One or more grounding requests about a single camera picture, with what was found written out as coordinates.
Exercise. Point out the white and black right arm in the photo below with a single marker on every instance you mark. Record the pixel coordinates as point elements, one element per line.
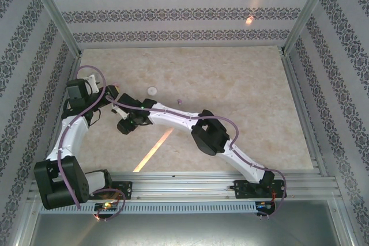
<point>173,116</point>

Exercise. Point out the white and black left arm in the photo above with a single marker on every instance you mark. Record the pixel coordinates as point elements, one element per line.
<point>72,133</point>

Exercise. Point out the white round disc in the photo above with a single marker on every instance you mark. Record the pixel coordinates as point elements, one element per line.
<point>152,90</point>

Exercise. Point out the small electronics board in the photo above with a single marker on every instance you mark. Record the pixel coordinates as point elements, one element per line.
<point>263,205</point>
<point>106,206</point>

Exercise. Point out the grey sheet metal panel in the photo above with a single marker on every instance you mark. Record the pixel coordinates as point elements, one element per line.
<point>184,231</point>

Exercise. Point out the aluminium side rail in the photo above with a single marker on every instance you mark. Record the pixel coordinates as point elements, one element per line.
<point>302,113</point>
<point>75,63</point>

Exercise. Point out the wide grooved aluminium rail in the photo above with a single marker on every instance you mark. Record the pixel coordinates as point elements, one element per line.
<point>184,185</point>

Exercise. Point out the aluminium frame post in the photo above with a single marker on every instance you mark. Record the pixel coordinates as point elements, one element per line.
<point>54,12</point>
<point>308,12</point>

